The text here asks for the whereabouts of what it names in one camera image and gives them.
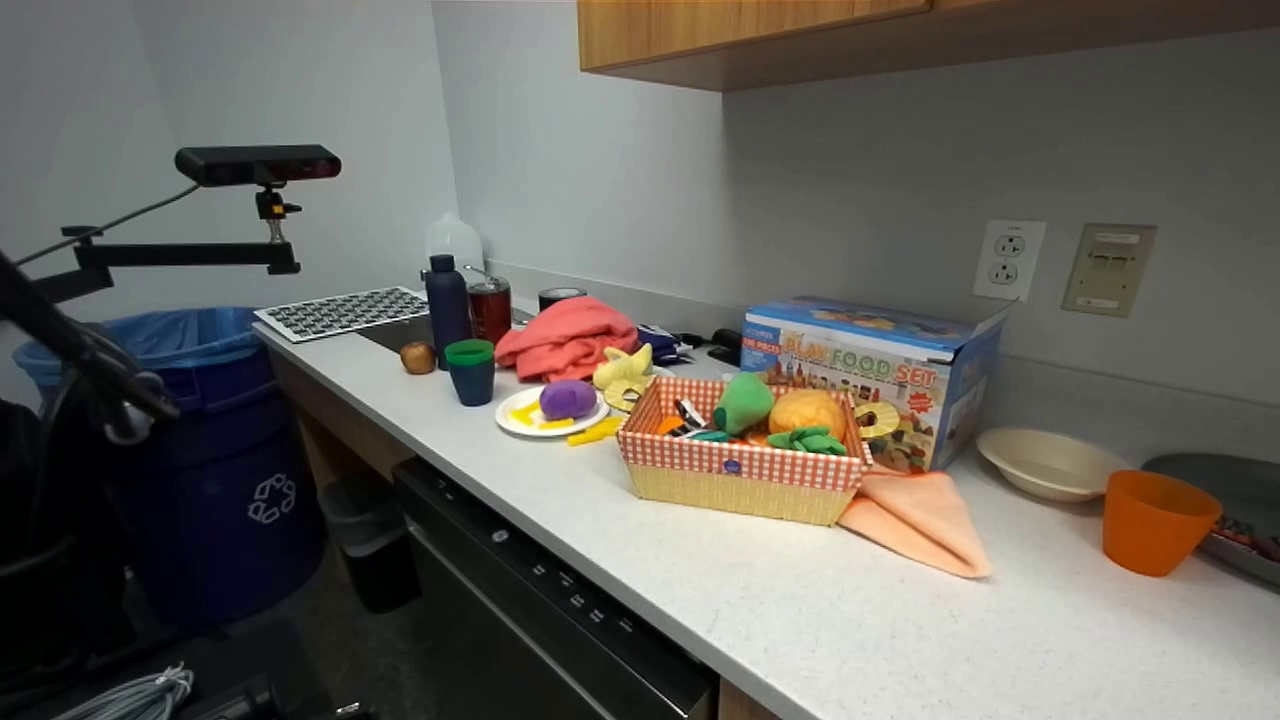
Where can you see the purple plush ball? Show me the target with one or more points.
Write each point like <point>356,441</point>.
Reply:
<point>570,401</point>

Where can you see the beige bowl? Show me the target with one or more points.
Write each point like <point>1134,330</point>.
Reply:
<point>1050,466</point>

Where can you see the dark blue bottle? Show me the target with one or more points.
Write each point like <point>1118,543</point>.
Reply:
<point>445,301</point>

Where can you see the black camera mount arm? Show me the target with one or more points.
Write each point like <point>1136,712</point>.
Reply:
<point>97,258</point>

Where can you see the black GE dishwasher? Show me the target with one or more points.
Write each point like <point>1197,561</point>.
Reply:
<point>531,638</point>

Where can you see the black stereo camera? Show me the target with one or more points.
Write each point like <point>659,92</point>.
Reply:
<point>258,165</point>

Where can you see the orange plush fruit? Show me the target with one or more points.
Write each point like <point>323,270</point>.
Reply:
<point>811,408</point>

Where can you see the white wall outlet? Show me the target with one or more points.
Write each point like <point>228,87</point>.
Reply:
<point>1011,252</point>

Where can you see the blue recycling bin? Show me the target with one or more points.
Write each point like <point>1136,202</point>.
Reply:
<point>214,509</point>

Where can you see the orange plastic cup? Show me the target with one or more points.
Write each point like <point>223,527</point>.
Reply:
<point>1153,523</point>

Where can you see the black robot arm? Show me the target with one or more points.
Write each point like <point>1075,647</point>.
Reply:
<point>127,397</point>

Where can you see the dark red jar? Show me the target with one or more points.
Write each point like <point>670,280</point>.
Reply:
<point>489,306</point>

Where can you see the blue play food box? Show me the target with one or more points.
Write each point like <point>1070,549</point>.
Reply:
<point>931,371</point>

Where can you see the dark grey pan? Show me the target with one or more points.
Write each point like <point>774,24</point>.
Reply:
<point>1244,535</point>

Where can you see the yellow plush toy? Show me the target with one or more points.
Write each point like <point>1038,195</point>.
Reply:
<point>622,378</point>

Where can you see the wooden upper cabinet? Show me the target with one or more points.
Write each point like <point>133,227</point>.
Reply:
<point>733,45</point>

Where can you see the checkered toy food basket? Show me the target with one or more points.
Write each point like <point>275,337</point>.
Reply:
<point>729,479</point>

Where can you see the beige wall switch plate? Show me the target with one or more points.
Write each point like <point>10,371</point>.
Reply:
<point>1110,265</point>

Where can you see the white paper plate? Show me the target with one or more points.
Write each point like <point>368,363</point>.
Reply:
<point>525,417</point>

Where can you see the green plush vegetable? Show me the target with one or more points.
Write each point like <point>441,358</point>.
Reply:
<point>740,401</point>

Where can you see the white keyboard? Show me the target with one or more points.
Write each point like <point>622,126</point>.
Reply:
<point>341,313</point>

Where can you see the pink red towel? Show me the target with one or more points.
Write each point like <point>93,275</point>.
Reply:
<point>566,343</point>

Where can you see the orange cloth napkin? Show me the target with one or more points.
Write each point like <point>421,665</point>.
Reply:
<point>917,518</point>

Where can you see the blue cup green rim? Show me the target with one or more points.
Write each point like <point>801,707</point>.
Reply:
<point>469,364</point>

